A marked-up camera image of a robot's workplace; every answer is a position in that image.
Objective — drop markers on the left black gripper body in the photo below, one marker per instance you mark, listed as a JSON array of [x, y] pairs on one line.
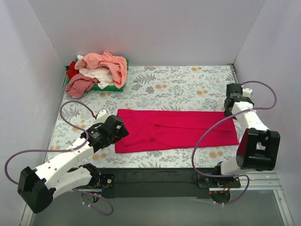
[[120, 131]]

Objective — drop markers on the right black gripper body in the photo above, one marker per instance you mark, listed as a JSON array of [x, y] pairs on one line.
[[228, 107]]

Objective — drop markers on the magenta t shirt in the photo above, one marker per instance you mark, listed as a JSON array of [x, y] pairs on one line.
[[151, 130]]

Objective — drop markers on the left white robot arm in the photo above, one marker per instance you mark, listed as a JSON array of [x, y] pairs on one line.
[[38, 187]]

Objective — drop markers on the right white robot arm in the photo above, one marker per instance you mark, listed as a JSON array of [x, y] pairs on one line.
[[258, 148]]

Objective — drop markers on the green plastic basket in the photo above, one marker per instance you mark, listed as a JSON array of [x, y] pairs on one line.
[[111, 88]]

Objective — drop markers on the floral patterned table mat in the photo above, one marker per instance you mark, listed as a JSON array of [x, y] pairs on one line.
[[169, 88]]

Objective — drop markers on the white t shirt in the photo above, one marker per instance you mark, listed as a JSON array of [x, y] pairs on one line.
[[103, 75]]

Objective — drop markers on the red t shirt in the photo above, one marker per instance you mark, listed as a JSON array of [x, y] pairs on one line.
[[72, 71]]

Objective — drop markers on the salmon pink t shirt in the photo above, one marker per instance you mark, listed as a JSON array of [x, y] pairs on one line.
[[117, 65]]

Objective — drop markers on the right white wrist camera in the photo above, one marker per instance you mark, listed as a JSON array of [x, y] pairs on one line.
[[247, 92]]

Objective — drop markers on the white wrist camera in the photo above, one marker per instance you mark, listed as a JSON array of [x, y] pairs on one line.
[[247, 92], [101, 115]]

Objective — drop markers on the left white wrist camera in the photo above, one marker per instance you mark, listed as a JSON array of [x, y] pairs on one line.
[[101, 115]]

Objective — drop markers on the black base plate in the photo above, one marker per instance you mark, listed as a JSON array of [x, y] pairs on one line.
[[159, 182]]

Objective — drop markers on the aluminium frame rail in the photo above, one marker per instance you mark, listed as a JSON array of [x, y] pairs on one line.
[[259, 201]]

